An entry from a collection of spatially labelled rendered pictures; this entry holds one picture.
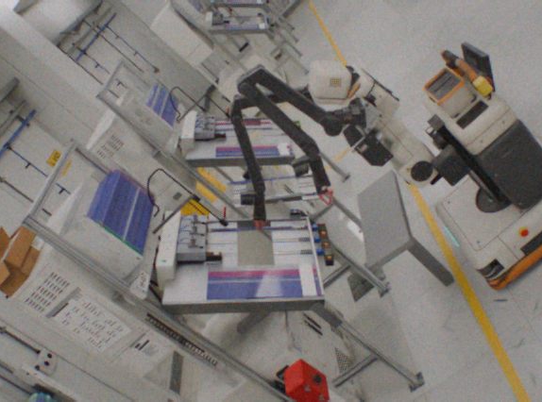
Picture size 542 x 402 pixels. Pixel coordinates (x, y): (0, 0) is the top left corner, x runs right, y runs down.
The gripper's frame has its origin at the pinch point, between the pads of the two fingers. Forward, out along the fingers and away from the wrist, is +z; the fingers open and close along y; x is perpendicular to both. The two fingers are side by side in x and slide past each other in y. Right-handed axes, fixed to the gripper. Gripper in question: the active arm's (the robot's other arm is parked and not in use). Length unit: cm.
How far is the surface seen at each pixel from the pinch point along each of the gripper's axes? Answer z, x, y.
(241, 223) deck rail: 1.8, -9.7, -8.0
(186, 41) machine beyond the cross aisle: 15, -73, -440
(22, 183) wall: 60, -192, -171
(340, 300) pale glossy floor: 76, 52, -31
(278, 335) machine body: 33, 7, 46
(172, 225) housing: -6.7, -44.4, 6.2
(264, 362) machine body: 40, 0, 57
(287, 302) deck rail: 1, 10, 60
